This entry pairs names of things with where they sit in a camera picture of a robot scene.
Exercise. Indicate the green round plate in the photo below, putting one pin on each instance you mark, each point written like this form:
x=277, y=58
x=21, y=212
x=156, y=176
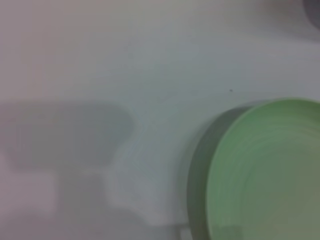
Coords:
x=270, y=175

